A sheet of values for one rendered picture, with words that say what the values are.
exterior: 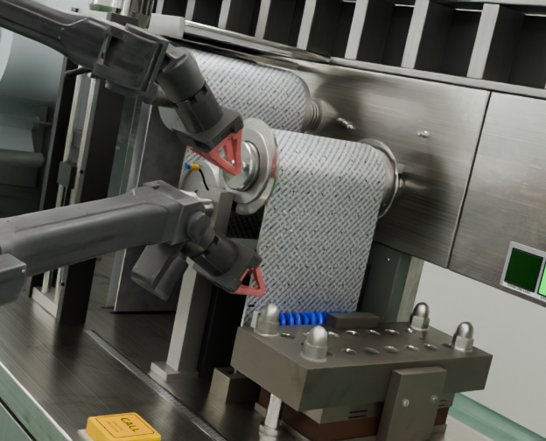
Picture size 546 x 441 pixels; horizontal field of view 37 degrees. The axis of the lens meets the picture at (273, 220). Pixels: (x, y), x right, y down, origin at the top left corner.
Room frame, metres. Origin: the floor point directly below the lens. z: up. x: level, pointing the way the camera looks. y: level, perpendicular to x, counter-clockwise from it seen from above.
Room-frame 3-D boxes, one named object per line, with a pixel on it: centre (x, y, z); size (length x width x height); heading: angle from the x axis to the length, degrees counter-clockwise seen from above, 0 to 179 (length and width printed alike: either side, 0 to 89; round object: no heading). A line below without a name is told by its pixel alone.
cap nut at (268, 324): (1.15, -0.02, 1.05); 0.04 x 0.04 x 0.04
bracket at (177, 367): (1.26, 0.11, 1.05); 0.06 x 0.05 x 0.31; 130
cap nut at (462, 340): (1.29, -0.34, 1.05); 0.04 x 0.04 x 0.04
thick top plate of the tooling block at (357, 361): (1.22, -0.19, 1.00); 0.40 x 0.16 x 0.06; 130
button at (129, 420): (0.98, 0.13, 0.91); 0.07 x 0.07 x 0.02; 40
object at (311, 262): (1.28, -0.08, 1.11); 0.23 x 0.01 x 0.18; 130
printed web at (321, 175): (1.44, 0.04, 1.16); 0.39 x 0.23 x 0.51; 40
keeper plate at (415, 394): (1.16, -0.26, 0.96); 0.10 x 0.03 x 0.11; 130
